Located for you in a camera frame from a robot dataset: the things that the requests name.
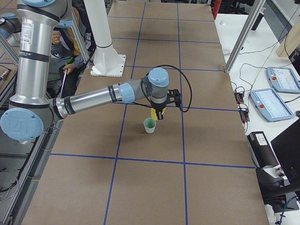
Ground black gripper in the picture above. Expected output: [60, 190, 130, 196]
[150, 100, 167, 120]

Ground yellow plastic cup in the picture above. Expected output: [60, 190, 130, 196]
[150, 108, 165, 121]

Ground black monitor arm base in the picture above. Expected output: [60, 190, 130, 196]
[255, 168, 300, 213]

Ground green plastic cup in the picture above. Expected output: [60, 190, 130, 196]
[143, 118, 156, 134]

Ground orange circuit board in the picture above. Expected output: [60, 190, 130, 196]
[234, 92, 244, 104]
[239, 109, 250, 123]

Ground black cardboard box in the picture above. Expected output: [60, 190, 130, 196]
[247, 131, 279, 168]

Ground near teach pendant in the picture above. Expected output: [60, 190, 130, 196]
[250, 88, 294, 122]

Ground teach pendant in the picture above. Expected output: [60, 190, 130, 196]
[267, 67, 300, 94]
[250, 88, 294, 122]

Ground seated person in jacket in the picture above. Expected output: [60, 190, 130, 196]
[51, 5, 95, 98]

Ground far teach pendant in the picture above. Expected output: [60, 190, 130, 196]
[267, 67, 300, 94]

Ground black monitor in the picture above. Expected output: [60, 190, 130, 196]
[271, 119, 300, 183]

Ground wooden board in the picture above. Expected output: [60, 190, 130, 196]
[276, 19, 300, 57]

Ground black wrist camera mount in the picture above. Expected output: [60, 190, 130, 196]
[166, 89, 181, 109]

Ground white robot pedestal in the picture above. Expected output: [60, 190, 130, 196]
[84, 0, 126, 77]

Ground aluminium frame post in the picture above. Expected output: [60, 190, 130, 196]
[224, 0, 266, 74]

